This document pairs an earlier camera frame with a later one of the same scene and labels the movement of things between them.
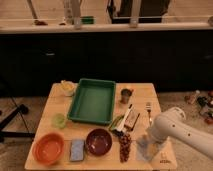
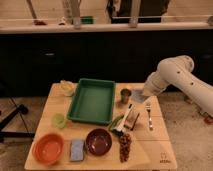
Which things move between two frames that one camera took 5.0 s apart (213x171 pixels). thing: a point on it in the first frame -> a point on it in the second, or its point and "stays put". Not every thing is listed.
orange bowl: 48,148 stays put
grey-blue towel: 146,148 -> 139,95
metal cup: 125,94 stays put
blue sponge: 77,150 stays put
